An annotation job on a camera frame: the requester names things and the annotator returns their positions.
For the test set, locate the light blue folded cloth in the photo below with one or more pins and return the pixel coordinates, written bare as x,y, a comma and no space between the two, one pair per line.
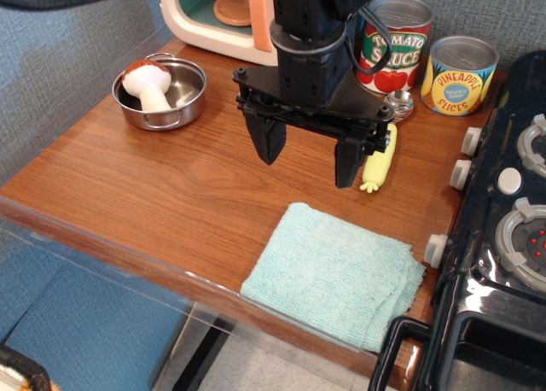
335,278

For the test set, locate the silver metal spoon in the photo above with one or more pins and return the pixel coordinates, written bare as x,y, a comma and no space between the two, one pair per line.
401,103

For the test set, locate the toy microwave teal and cream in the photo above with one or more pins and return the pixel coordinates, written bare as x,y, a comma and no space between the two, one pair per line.
194,22

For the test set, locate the white stove knob rear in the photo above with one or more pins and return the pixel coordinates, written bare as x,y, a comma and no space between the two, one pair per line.
470,141

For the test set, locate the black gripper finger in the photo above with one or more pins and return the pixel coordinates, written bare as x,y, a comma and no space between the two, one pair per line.
350,153
268,134

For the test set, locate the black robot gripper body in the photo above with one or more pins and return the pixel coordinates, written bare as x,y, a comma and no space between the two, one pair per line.
313,85

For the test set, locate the white stove knob front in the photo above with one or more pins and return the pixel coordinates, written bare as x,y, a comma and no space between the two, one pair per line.
435,250

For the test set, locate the grey front stove burner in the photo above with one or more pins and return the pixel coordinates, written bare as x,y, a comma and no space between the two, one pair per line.
520,243

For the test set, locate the white stove knob middle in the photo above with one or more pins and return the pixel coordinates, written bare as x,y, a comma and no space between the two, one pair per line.
459,174

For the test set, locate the small steel pot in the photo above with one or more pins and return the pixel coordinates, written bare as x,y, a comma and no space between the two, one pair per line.
186,96

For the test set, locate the black oven door handle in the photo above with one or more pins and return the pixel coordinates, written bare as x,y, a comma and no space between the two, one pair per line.
401,328

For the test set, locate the pineapple slices can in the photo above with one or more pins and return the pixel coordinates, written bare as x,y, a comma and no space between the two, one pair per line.
458,75

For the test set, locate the white round stove button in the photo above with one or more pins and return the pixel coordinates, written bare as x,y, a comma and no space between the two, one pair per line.
509,181

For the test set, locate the black toy stove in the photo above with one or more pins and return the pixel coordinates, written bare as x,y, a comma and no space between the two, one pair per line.
488,328

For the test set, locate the orange microwave turntable plate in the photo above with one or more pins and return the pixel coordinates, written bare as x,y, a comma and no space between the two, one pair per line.
233,12

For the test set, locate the plush white brown mushroom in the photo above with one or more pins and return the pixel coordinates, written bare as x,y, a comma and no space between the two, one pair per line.
148,81

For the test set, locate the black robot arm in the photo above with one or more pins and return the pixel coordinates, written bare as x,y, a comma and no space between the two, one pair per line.
315,18

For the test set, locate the white stove knob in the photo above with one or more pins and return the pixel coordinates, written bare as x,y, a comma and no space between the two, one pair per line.
459,174
435,250
470,141

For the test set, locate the tomato sauce can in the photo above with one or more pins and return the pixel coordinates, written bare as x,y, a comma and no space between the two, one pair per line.
409,23

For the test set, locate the yellow plush corn cob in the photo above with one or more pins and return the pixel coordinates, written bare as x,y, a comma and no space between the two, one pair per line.
377,165

